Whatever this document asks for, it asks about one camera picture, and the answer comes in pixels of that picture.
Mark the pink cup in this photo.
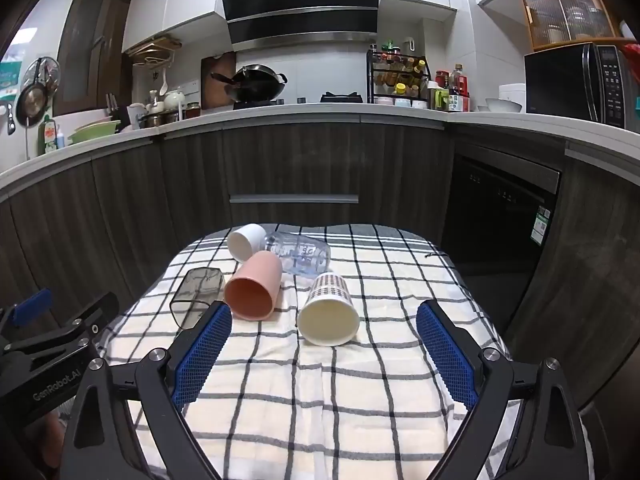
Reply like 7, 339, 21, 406
223, 251, 283, 321

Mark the black white checkered cloth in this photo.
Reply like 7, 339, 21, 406
97, 222, 526, 480

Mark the green dish soap bottle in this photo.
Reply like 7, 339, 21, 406
37, 115, 59, 157

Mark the black built-in dishwasher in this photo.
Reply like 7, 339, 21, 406
440, 152, 563, 277

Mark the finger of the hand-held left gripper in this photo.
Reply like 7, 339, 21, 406
0, 288, 53, 333
7, 291, 121, 361

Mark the black microwave oven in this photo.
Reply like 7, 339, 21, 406
524, 42, 635, 129

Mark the dark wood drawer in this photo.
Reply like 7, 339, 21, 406
227, 192, 360, 227

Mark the white bowl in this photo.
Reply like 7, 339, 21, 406
485, 97, 524, 114

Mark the dark wood wall cabinet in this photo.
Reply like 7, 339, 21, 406
52, 0, 135, 117

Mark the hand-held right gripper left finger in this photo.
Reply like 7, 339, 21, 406
60, 300, 236, 480

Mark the steel pot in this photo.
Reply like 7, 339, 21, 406
137, 111, 181, 129

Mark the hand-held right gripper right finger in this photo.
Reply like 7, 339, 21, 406
415, 300, 591, 480

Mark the black spice rack with bottles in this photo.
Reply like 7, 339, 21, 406
366, 42, 432, 107

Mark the black wok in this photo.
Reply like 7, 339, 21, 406
210, 63, 289, 104

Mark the green bowl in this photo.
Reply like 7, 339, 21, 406
67, 120, 122, 145

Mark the dark sauce bottle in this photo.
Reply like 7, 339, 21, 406
448, 64, 471, 112

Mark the grey transparent cup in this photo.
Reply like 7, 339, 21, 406
169, 267, 224, 331

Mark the wall rack with wooden boards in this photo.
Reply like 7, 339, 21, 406
124, 34, 182, 67

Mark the hanging frying pan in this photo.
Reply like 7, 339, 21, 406
15, 57, 62, 128

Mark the wooden glass door cabinet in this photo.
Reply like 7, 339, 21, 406
518, 0, 627, 52

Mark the white rice cooker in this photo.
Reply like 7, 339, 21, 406
500, 83, 527, 111

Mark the black knife block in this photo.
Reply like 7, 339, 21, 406
105, 92, 129, 129

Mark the brown wooden cutting board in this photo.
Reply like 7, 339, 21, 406
201, 52, 237, 109

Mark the plaid paper cup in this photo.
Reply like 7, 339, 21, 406
296, 271, 360, 347

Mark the white cup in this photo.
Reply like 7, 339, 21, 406
227, 223, 268, 262

